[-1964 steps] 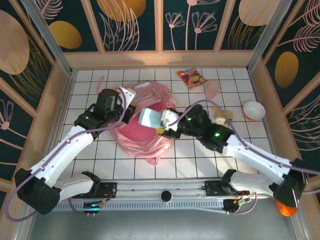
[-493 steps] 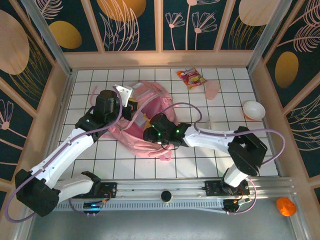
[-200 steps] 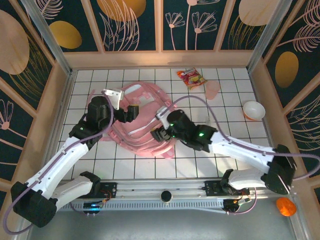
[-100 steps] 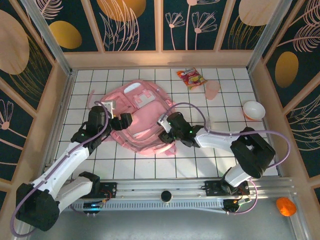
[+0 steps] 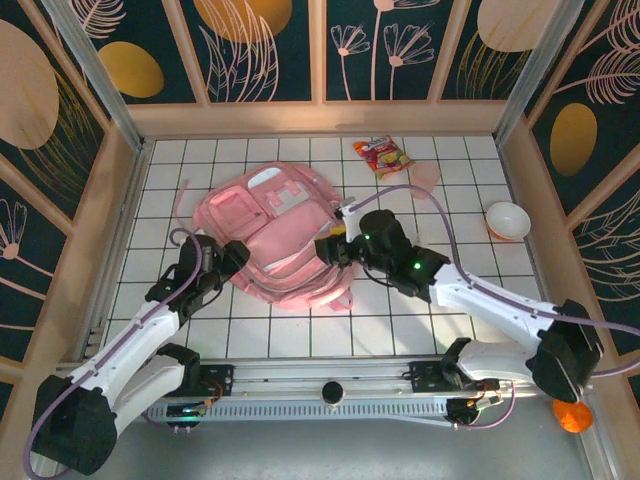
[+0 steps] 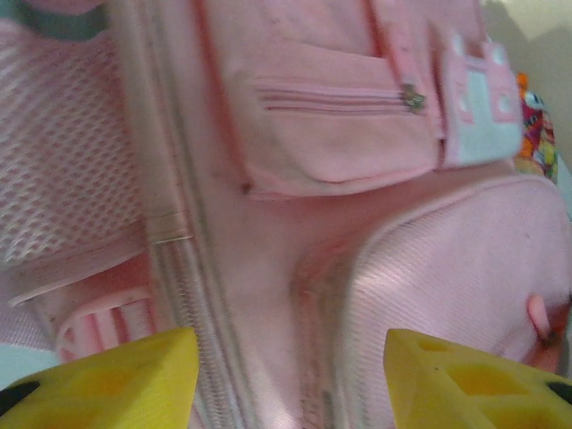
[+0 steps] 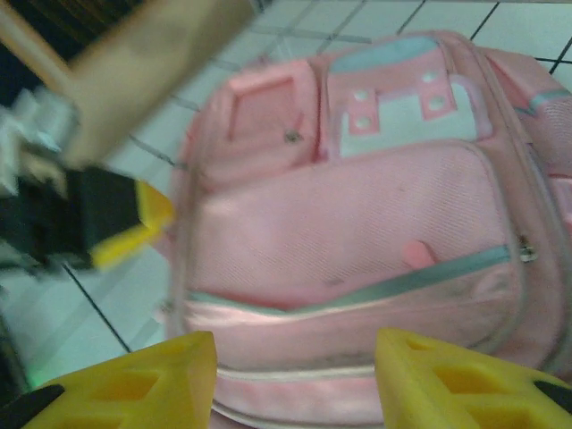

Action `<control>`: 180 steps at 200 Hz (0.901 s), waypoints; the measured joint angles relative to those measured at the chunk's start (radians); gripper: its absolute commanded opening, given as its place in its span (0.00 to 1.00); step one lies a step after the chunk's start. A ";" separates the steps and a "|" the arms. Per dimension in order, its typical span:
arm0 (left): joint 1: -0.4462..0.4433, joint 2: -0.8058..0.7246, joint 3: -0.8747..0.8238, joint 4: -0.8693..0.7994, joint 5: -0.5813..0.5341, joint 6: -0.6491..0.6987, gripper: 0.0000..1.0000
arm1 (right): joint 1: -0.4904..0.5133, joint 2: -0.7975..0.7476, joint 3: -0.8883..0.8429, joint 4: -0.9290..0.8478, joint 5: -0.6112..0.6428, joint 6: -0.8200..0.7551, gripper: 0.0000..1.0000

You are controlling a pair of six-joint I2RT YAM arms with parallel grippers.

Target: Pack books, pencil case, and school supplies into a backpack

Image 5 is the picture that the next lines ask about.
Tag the pink backpack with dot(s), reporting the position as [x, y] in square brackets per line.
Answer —
[280, 250]

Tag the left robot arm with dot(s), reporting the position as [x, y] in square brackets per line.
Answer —
[140, 340]

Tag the pink plastic cup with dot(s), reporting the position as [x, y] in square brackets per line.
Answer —
[426, 177]

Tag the colourful candy bag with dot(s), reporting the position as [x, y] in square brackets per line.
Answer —
[382, 157]

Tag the white bowl with orange base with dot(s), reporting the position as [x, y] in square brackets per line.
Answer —
[507, 220]

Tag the left controller board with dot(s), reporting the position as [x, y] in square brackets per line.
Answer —
[186, 412]

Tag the controller board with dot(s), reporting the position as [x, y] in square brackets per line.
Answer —
[467, 407]
[186, 412]

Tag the black round knob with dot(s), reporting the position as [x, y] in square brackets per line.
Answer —
[333, 392]

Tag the right controller board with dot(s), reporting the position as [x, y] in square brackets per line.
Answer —
[467, 407]

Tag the orange ball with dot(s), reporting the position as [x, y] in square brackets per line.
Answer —
[572, 417]

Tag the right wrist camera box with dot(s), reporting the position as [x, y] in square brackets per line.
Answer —
[351, 220]

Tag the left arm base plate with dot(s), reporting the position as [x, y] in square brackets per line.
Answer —
[220, 378]

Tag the aluminium rail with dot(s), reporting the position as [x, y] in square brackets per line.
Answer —
[300, 372]

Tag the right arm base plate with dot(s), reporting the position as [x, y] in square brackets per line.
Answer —
[425, 375]

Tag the aluminium corner post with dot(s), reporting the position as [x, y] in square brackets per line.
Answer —
[535, 75]
[100, 85]

